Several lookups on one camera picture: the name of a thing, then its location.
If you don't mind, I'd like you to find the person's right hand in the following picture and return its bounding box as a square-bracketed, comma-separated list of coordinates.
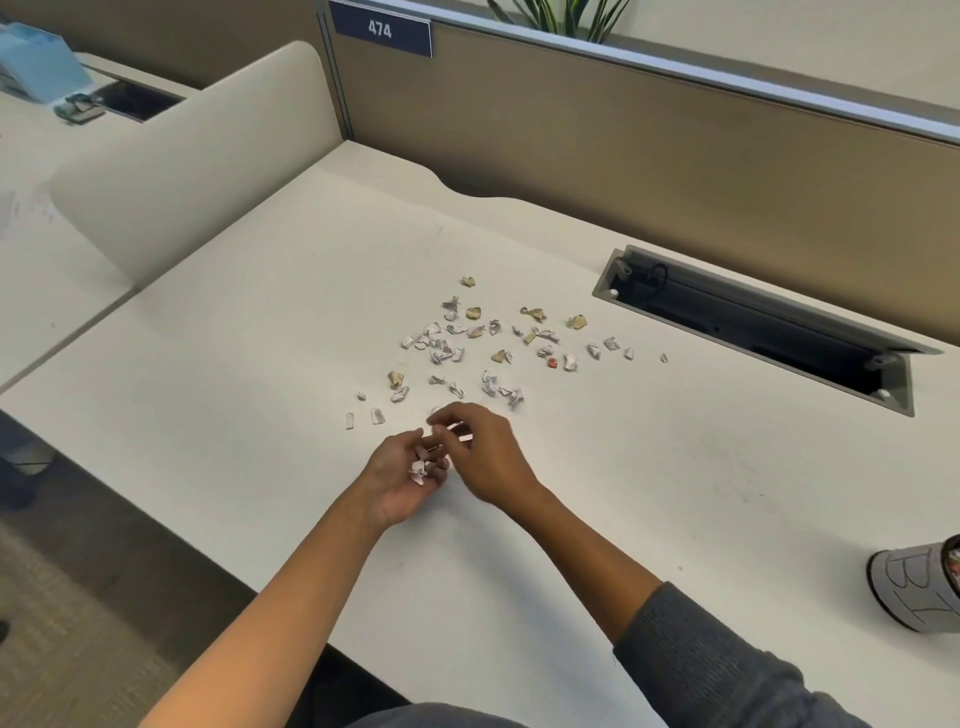
[427, 402, 545, 511]

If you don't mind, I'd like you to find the person's left hand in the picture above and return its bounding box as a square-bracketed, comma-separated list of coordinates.
[358, 429, 453, 531]

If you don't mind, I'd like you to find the person's left forearm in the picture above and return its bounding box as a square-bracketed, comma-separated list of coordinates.
[138, 480, 395, 728]

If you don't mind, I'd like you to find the person's right forearm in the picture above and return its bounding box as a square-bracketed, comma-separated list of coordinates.
[487, 468, 665, 648]

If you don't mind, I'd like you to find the scattered pile of paper bits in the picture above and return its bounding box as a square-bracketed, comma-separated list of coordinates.
[345, 276, 671, 432]

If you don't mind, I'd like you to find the beige side divider panel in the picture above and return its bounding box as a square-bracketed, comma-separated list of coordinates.
[51, 40, 345, 292]

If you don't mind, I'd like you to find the brown desk partition panel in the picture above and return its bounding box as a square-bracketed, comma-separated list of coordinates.
[318, 0, 960, 354]

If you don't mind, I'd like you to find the grey sweater sleeve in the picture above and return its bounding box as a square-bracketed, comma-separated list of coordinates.
[613, 581, 873, 728]

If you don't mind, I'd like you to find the blue number sign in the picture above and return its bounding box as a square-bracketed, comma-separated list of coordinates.
[330, 0, 434, 59]

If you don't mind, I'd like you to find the green plant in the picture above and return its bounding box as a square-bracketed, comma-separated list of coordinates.
[487, 0, 631, 44]

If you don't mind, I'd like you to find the light blue box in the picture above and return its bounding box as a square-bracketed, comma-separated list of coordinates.
[0, 22, 93, 102]

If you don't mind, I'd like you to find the grey desk cable tray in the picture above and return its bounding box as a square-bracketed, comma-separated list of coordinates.
[592, 245, 945, 419]

